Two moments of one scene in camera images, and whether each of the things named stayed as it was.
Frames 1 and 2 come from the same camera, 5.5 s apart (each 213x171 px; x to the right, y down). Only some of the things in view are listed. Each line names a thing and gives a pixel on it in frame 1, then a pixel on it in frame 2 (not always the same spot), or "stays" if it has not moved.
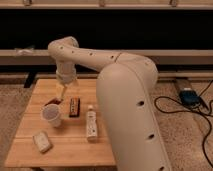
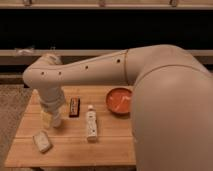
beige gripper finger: [64, 90] → [46, 119]
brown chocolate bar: [74, 108] stays
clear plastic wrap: [24, 52] stays
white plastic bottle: [91, 123] stays
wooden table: [56, 133] stays
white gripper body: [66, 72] → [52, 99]
